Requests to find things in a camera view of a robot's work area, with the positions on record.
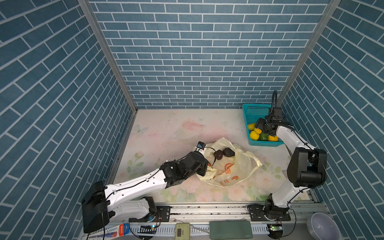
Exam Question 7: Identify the green lime toy fruit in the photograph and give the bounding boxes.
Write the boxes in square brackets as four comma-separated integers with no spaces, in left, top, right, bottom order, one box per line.
[258,133,269,141]

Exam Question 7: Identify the small orange toy fruit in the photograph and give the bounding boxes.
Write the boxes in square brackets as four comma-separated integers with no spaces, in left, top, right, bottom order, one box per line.
[268,135,279,142]

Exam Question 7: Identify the yellow green mango toy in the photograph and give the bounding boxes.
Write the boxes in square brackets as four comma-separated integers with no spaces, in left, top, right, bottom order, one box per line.
[248,123,256,131]

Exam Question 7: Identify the yellow lemon toy fruit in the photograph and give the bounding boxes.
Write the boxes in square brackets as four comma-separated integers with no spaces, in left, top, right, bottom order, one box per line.
[250,131,260,141]

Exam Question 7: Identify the dark brown toy fruit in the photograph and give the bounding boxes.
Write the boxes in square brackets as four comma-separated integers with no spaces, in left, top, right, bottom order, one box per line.
[214,150,224,161]
[223,148,236,158]

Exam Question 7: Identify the yellow printed plastic bag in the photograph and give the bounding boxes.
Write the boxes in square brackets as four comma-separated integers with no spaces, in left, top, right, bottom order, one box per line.
[197,138,263,188]

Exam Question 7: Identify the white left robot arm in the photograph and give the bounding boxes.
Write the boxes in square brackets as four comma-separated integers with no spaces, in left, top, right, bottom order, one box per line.
[81,151,209,234]

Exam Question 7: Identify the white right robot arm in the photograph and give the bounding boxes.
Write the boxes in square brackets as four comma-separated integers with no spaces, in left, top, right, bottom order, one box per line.
[256,107,327,221]

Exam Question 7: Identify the teal perforated plastic basket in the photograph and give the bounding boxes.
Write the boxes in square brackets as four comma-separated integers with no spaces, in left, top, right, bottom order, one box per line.
[242,104,284,147]

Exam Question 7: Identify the small yellow-green timer box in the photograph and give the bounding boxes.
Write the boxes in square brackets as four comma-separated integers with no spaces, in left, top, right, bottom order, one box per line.
[175,223,191,240]

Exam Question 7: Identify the red white blue box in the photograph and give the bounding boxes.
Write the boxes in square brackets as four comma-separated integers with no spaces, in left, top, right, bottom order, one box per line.
[85,223,130,240]

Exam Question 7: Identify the white bowl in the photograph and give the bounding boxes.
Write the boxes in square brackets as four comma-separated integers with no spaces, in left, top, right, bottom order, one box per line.
[307,213,341,240]

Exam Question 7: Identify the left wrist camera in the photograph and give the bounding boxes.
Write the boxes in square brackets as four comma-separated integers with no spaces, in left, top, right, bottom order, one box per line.
[196,142,206,152]

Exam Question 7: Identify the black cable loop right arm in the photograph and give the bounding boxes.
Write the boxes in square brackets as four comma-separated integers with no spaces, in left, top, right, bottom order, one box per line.
[270,90,280,116]

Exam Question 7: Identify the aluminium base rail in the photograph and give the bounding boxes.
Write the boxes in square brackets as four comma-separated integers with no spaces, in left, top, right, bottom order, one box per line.
[125,202,329,224]

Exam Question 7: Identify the aluminium corner post right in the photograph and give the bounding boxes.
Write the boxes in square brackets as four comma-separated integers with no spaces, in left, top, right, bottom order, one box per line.
[277,0,341,107]

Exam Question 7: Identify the aluminium corner post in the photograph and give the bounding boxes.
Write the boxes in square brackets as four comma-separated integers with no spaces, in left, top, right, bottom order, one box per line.
[277,0,341,107]
[77,0,138,113]

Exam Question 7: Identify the aluminium corner post left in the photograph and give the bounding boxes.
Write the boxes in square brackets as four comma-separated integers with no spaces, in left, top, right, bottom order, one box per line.
[77,0,138,113]

